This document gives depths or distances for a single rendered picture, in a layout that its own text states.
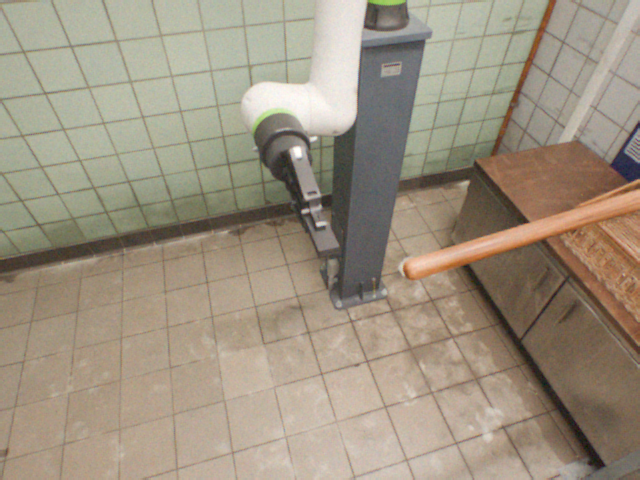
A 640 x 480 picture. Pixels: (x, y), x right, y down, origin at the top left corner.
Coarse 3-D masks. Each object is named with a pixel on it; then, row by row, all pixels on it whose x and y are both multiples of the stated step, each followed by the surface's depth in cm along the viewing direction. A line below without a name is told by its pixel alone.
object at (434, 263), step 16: (592, 208) 63; (608, 208) 63; (624, 208) 64; (528, 224) 61; (544, 224) 61; (560, 224) 61; (576, 224) 62; (480, 240) 59; (496, 240) 59; (512, 240) 59; (528, 240) 60; (432, 256) 57; (448, 256) 57; (464, 256) 57; (480, 256) 58; (416, 272) 56; (432, 272) 57
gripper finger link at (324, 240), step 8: (312, 224) 60; (328, 224) 60; (312, 232) 59; (320, 232) 59; (328, 232) 59; (320, 240) 58; (328, 240) 58; (336, 240) 58; (320, 248) 57; (328, 248) 57; (336, 248) 57
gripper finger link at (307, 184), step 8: (288, 152) 63; (304, 152) 63; (296, 160) 63; (304, 160) 63; (296, 168) 62; (304, 168) 62; (296, 176) 62; (304, 176) 61; (312, 176) 61; (304, 184) 61; (312, 184) 61; (304, 192) 60; (304, 200) 60; (320, 200) 60
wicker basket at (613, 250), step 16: (608, 192) 132; (624, 192) 134; (576, 208) 133; (592, 224) 128; (608, 224) 146; (624, 224) 146; (576, 240) 136; (592, 240) 141; (608, 240) 124; (624, 240) 141; (576, 256) 137; (592, 256) 131; (608, 256) 125; (624, 256) 120; (592, 272) 132; (608, 272) 127; (624, 272) 132; (608, 288) 128; (624, 288) 123; (624, 304) 123
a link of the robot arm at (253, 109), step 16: (256, 96) 77; (272, 96) 76; (288, 96) 78; (304, 96) 79; (240, 112) 80; (256, 112) 75; (272, 112) 73; (288, 112) 74; (304, 112) 79; (304, 128) 81
